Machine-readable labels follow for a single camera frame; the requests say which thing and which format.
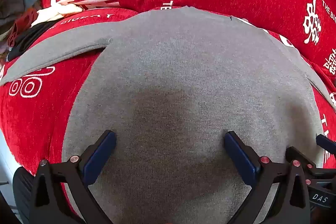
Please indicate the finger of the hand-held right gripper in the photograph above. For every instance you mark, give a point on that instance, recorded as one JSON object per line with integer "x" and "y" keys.
{"x": 326, "y": 142}
{"x": 302, "y": 154}

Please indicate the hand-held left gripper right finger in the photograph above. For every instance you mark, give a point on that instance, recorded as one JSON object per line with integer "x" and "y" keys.
{"x": 240, "y": 154}

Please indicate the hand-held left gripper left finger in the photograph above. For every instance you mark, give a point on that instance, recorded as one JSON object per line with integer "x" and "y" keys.
{"x": 99, "y": 157}

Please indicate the grey knit garment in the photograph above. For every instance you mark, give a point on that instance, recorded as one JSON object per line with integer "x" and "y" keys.
{"x": 181, "y": 87}

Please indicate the red printed bed blanket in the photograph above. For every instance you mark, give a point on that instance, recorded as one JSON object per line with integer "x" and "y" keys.
{"x": 31, "y": 113}

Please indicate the cream cloth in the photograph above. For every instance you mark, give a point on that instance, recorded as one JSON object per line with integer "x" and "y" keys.
{"x": 56, "y": 12}

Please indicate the dark red cloth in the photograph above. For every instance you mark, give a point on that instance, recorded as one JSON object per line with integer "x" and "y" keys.
{"x": 22, "y": 23}

